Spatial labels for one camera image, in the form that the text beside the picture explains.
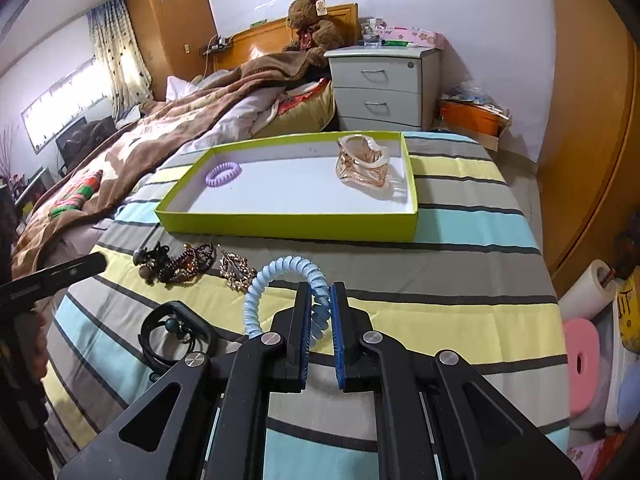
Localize pink translucent hair claw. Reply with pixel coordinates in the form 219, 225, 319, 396
336, 134, 392, 188

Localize wooden door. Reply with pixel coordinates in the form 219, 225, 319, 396
537, 0, 640, 286

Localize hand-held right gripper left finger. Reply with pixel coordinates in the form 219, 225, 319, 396
60, 281, 313, 480

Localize green cardboard box tray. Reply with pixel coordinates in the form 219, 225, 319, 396
154, 131, 420, 242

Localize window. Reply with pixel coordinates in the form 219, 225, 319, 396
20, 57, 113, 153

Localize person's left hand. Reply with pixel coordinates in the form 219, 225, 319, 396
31, 312, 49, 378

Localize gold rhinestone hair clip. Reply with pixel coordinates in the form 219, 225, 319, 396
217, 245, 258, 292

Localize dry branches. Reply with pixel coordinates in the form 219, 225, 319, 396
0, 125, 21, 186

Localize cluttered shelf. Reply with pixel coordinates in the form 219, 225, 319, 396
0, 167, 51, 216

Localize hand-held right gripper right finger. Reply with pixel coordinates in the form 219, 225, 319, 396
330, 281, 583, 480

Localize black monitor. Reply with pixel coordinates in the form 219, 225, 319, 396
56, 116, 118, 171

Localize white paper roll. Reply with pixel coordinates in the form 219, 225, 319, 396
557, 259, 616, 321

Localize cardboard box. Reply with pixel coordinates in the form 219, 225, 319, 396
432, 110, 513, 153

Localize red green plaid cloth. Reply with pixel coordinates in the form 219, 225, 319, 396
48, 170, 103, 218

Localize brown blanket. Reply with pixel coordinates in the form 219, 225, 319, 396
10, 52, 331, 281

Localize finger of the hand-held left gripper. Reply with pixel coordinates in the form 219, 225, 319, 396
0, 252, 108, 311

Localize pink tape roll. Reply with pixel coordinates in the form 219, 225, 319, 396
562, 317, 601, 416

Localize orange box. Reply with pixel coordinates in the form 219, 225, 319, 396
440, 100, 506, 136

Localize patterned curtain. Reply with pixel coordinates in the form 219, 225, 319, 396
86, 0, 153, 121

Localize tall wooden wardrobe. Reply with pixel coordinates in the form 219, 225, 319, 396
125, 0, 218, 101

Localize brown beaded bracelet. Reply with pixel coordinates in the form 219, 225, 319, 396
162, 242, 216, 283

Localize black hair tie green bead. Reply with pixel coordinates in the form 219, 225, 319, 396
139, 300, 217, 376

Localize light blue spiral hair tie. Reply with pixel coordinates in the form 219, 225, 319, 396
243, 256, 332, 348

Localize power strip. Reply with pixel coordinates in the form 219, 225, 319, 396
200, 35, 233, 56

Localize yellow mattress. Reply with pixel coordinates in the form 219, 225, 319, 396
255, 80, 337, 138

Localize brown teddy bear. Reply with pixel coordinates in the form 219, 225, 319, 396
282, 0, 347, 68

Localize wooden headboard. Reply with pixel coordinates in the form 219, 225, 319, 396
214, 2, 360, 72

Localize plastic bag of items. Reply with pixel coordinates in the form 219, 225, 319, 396
440, 82, 511, 116

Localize clear plastic organizer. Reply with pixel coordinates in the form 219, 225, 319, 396
359, 19, 388, 47

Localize purple spiral hair tie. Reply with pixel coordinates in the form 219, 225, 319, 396
205, 161, 242, 187

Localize grey drawer nightstand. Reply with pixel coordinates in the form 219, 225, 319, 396
323, 44, 443, 133

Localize pink floral box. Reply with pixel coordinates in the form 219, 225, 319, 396
385, 25, 446, 51

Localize yellow bag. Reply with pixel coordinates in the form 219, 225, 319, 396
617, 267, 640, 351

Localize red patterned cloth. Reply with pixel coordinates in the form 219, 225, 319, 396
272, 82, 331, 121

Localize white quilt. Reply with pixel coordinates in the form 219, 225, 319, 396
165, 70, 286, 156

